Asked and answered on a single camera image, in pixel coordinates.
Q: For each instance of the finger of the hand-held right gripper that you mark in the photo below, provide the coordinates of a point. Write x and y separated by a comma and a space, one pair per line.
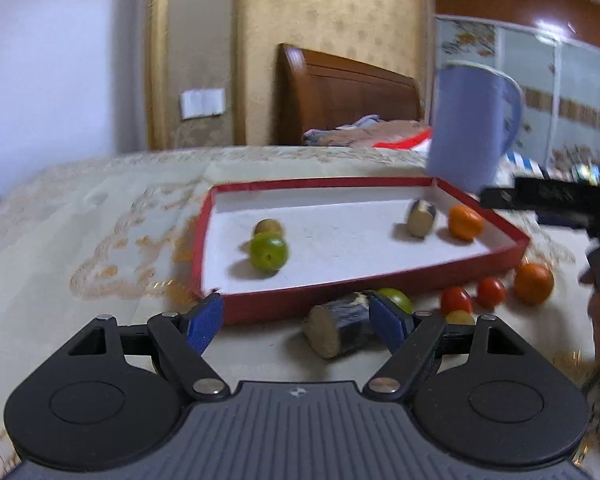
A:
555, 197

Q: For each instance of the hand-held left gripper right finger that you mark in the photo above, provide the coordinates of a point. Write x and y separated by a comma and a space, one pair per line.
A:
387, 327

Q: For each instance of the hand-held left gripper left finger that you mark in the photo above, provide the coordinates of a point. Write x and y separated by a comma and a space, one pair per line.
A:
205, 322

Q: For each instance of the green jujube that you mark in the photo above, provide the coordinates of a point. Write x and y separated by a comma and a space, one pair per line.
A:
397, 299
269, 256

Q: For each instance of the sugarcane piece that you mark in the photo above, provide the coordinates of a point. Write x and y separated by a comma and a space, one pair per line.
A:
335, 330
421, 219

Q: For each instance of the red cherry tomato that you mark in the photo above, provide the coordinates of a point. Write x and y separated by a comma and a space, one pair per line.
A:
455, 300
491, 292

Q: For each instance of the longan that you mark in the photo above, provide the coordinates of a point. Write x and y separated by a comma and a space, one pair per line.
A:
269, 226
460, 318

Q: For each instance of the orange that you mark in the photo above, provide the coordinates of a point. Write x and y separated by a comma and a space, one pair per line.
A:
465, 222
532, 284

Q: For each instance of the red cardboard box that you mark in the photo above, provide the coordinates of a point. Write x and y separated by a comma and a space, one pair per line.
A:
340, 245

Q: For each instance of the striped colourful blanket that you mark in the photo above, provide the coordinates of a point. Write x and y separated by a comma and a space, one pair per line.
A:
525, 162

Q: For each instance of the blue electric kettle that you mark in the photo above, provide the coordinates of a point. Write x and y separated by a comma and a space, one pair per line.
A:
467, 135

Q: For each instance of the patterned sliding-door wardrobe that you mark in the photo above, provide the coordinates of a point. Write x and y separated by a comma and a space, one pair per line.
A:
555, 70

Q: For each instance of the pile of bedding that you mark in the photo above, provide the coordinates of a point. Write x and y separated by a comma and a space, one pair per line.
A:
365, 132

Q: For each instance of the wooden bed headboard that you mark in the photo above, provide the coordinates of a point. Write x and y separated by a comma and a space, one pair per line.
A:
345, 90

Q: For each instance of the white wall light switch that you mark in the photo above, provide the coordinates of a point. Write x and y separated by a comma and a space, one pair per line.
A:
203, 104

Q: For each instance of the gold wall moulding frame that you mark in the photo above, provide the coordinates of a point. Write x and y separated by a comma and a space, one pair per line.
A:
157, 60

